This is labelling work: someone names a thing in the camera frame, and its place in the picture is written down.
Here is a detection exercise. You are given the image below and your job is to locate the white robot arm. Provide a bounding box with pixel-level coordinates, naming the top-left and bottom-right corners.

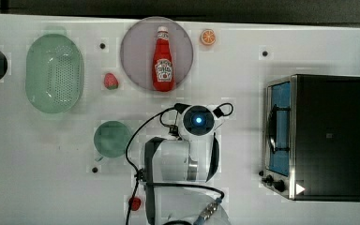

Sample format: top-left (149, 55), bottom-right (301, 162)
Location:
top-left (142, 103), bottom-right (232, 225)

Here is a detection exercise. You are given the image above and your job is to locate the green mug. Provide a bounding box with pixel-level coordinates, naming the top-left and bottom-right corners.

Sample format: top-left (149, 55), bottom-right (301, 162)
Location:
top-left (94, 121), bottom-right (131, 162)

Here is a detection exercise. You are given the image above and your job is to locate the red ketchup bottle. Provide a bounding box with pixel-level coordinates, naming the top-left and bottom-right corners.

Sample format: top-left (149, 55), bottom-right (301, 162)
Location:
top-left (152, 26), bottom-right (175, 92)

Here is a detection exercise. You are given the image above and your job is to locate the grey round plate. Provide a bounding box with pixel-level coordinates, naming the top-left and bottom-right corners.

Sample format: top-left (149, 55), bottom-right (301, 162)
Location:
top-left (120, 17), bottom-right (193, 91)

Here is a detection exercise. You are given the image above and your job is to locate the toy strawberry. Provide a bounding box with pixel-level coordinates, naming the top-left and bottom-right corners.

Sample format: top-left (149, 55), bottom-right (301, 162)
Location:
top-left (104, 73), bottom-right (119, 90)

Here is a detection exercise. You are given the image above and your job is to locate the orange slice toy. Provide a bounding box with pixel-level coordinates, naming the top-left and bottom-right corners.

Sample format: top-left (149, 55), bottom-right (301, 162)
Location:
top-left (201, 29), bottom-right (216, 46)

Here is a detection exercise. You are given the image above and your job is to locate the red round toy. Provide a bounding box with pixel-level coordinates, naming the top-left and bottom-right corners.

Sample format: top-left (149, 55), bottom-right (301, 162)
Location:
top-left (128, 197), bottom-right (142, 211)

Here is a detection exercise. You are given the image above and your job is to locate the green colander basket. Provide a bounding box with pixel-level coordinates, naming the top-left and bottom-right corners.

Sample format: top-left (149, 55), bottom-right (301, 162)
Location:
top-left (25, 34), bottom-right (84, 113)

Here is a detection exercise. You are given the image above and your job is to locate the black toaster oven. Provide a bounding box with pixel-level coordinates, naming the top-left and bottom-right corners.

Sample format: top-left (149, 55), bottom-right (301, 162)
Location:
top-left (259, 74), bottom-right (360, 203)

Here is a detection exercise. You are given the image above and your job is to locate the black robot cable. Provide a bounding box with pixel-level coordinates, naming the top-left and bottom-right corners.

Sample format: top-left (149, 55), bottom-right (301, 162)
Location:
top-left (124, 102), bottom-right (234, 225)

